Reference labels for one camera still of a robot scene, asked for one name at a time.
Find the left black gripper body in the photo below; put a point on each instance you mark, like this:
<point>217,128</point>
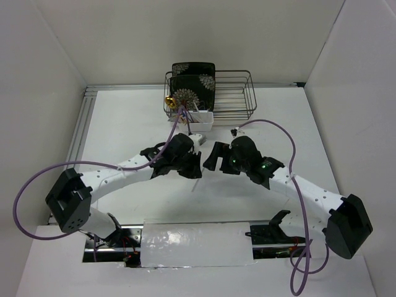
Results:
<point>179,162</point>

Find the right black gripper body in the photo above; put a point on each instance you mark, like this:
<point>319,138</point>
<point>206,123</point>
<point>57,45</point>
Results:
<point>231,165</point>

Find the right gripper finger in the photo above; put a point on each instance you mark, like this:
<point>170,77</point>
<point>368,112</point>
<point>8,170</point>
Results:
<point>220,149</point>
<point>210,163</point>

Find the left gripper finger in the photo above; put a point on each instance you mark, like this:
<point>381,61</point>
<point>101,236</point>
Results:
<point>188,171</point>
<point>195,160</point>

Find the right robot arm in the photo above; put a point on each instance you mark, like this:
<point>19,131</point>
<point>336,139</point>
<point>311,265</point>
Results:
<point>346,222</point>

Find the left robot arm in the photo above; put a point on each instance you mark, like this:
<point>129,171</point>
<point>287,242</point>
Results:
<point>70,199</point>

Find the white utensil caddy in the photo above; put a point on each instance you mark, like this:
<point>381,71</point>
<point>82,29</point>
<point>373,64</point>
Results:
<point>196,127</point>

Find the front black floral plate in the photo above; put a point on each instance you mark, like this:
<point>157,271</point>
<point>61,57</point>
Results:
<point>185,88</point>

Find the black floral plate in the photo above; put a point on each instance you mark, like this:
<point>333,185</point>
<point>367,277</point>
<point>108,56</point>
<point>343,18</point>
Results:
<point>204,70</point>
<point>185,88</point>

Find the rear black floral plate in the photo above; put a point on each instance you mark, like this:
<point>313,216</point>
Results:
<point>204,70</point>

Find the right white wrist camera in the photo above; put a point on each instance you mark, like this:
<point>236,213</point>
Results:
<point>237,132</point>

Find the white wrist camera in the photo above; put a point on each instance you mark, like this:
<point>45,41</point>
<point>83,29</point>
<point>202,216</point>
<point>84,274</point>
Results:
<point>237,132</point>
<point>198,140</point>

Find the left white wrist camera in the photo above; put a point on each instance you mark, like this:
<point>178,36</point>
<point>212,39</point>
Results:
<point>198,140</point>

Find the wire dish rack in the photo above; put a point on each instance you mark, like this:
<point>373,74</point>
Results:
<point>235,98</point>

